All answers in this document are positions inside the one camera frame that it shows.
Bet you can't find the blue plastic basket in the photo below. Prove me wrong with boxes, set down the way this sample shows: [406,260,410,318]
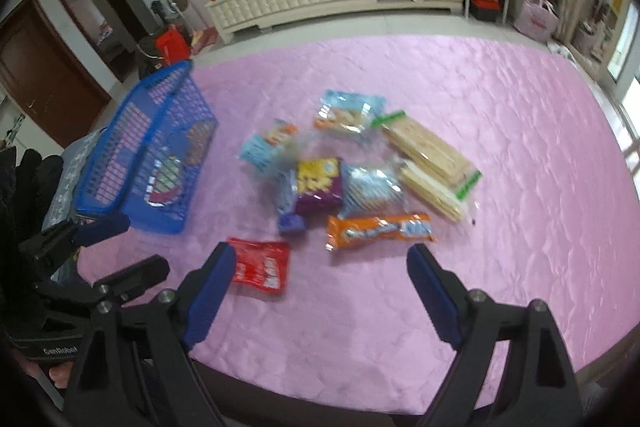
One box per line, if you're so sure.
[75,61,218,234]

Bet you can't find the small red snack packet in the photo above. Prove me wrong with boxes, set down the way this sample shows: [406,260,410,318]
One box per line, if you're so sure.
[227,237,291,295]

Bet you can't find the blue wafer stick packet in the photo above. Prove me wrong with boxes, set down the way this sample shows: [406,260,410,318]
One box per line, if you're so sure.
[276,169,306,236]

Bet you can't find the light blue cat snack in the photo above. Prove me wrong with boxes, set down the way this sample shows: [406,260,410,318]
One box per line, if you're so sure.
[239,119,299,176]

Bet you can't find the purple yellow chip packet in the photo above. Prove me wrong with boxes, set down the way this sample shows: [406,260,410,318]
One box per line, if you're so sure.
[294,157,343,215]

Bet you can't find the orange snack bar packet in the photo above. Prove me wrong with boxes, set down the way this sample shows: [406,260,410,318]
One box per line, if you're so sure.
[326,213,436,251]

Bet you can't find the small cracker pack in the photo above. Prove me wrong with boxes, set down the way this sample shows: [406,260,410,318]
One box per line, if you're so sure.
[398,159,468,222]

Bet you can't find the clear blue biscuit packet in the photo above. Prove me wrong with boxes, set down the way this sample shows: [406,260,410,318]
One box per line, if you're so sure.
[338,164,406,219]

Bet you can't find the large cracker pack green ends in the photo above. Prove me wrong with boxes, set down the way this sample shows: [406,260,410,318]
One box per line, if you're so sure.
[371,110,482,200]

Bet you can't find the light blue cracker packet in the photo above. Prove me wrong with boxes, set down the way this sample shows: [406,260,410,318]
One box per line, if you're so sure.
[314,90,386,138]

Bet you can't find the red white snack packet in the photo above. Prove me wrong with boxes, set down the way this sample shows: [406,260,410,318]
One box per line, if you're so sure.
[144,119,217,207]

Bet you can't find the left hand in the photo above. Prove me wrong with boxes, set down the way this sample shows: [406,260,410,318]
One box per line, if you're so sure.
[12,350,74,389]

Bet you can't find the grey chair cover with crown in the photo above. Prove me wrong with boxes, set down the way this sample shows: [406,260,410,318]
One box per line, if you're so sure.
[42,127,106,231]

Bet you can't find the brown wooden door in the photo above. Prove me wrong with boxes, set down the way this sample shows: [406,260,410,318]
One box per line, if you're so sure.
[1,0,110,147]

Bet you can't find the black bag on floor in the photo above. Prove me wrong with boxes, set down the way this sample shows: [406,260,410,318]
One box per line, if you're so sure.
[136,35,164,79]

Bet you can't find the red bag on floor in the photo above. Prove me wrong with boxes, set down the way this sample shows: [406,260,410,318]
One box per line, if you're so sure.
[154,26,191,66]

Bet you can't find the broom and dustpan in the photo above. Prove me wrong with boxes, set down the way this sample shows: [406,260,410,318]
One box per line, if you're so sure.
[177,0,218,56]

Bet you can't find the pink quilted tablecloth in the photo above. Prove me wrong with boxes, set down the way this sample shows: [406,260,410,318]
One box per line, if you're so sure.
[77,33,640,415]

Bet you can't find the pink white shopping bag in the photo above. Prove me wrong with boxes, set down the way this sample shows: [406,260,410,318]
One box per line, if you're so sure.
[514,0,560,43]

